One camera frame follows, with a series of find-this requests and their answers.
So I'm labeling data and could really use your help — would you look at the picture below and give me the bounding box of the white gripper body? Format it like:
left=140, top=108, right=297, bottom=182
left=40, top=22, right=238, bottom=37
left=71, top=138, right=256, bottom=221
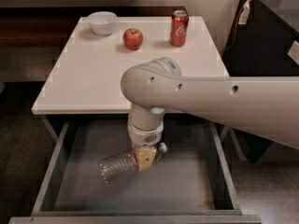
left=128, top=121, right=164, bottom=147

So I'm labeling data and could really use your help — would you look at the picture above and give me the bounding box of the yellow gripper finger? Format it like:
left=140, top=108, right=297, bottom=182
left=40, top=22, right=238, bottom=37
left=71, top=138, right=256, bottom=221
left=135, top=147, right=157, bottom=172

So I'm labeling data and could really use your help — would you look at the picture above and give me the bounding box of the clear plastic water bottle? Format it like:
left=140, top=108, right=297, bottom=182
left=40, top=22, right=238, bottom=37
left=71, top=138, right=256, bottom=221
left=98, top=142, right=167, bottom=183

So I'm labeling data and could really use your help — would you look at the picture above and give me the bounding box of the grey top drawer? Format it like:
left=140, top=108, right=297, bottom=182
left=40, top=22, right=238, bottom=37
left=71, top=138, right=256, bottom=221
left=9, top=119, right=262, bottom=224

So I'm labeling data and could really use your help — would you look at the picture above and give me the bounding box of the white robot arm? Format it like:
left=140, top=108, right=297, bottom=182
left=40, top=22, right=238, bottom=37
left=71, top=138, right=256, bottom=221
left=121, top=59, right=299, bottom=171

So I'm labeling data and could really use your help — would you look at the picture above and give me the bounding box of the white top drawer cabinet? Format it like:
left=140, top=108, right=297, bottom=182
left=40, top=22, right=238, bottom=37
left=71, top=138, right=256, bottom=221
left=32, top=17, right=229, bottom=116

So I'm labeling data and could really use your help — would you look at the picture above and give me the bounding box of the red apple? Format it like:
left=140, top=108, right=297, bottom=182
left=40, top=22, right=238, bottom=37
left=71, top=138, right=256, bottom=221
left=122, top=28, right=143, bottom=50

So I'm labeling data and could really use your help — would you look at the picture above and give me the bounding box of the white bowl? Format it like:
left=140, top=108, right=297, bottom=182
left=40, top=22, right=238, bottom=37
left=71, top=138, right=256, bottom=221
left=87, top=11, right=117, bottom=35

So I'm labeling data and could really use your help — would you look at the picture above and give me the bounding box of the red cola can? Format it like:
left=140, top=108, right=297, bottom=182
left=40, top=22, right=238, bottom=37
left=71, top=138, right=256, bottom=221
left=170, top=10, right=189, bottom=47

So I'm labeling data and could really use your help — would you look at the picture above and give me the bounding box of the white wall outlet plate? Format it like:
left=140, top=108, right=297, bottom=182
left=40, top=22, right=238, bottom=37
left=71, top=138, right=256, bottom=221
left=288, top=41, right=299, bottom=65

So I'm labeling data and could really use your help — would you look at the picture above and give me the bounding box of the orange cable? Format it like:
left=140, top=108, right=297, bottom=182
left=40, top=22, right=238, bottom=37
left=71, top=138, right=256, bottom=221
left=218, top=0, right=299, bottom=55

